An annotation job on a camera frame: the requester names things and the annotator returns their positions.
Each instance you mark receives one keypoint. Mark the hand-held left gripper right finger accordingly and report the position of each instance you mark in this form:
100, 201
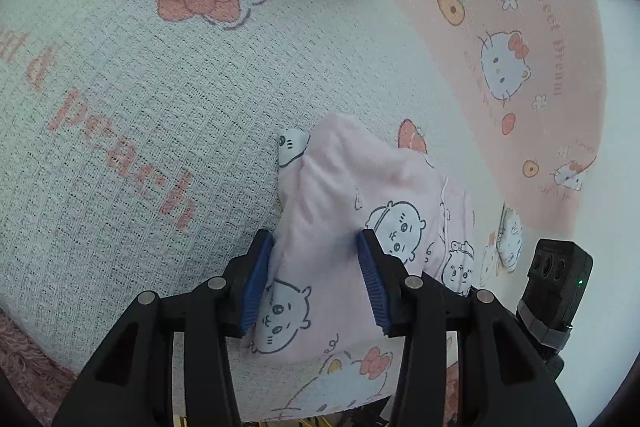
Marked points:
372, 287

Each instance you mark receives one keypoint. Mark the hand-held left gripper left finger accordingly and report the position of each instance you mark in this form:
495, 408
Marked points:
255, 287

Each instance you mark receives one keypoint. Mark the pink printed pajama pants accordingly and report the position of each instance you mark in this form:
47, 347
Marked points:
350, 187

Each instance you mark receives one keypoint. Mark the pink and cream printed blanket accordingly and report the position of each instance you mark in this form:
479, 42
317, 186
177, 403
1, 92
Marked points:
125, 132

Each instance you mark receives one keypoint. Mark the pink fleece robe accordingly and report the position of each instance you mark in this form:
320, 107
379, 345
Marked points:
22, 367

